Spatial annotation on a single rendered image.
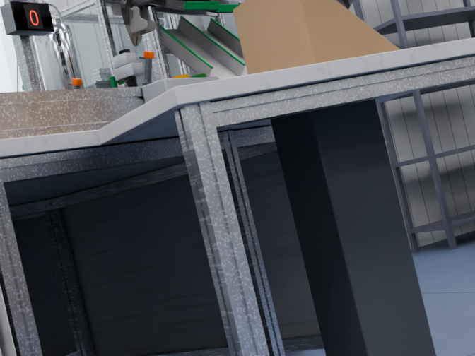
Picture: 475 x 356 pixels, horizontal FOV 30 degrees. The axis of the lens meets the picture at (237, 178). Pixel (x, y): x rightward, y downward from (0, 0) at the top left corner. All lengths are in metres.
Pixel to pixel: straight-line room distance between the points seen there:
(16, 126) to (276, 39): 0.53
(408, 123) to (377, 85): 5.23
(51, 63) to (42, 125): 1.47
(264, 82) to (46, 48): 1.86
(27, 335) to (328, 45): 0.74
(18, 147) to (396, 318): 0.80
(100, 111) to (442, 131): 5.31
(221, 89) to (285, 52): 0.36
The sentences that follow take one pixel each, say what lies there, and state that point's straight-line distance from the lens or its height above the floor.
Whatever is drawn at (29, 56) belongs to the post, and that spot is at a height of 1.12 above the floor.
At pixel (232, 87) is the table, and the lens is 1.41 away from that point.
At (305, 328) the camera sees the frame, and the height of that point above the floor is 0.20.
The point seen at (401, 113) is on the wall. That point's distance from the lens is 6.79.
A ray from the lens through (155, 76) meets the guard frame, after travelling 3.30.
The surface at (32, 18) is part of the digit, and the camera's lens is 2.21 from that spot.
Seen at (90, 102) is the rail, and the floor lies 0.93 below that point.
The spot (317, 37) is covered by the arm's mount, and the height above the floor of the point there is 0.93.
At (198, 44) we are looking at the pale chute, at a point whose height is 1.12.
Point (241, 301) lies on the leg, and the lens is 1.40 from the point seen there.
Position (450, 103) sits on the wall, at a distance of 7.10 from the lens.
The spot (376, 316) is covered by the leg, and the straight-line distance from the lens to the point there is 1.77.
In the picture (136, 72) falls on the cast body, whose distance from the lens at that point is 2.23.
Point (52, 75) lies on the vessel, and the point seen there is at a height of 1.23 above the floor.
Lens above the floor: 0.67
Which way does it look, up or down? 1 degrees up
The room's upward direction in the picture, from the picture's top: 13 degrees counter-clockwise
